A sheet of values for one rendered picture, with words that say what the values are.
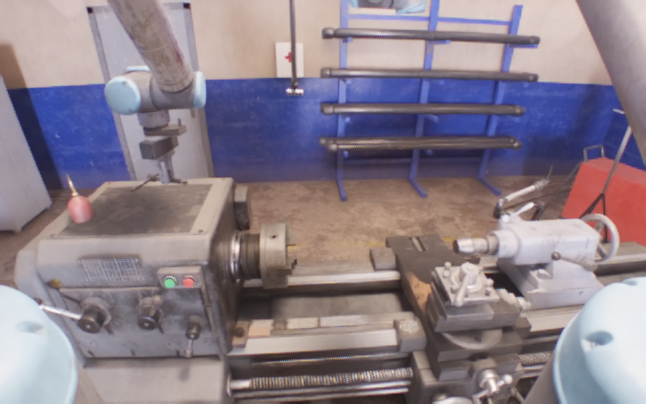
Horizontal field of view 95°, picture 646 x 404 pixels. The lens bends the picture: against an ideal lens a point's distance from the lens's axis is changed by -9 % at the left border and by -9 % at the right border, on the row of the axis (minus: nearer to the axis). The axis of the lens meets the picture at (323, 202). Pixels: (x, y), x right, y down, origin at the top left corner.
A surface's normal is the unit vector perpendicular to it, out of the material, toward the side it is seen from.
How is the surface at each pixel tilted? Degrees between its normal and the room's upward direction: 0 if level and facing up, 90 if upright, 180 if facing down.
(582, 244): 82
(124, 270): 90
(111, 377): 32
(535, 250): 86
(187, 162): 90
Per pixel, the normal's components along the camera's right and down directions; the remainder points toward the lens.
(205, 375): 0.05, -0.49
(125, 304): 0.08, 0.48
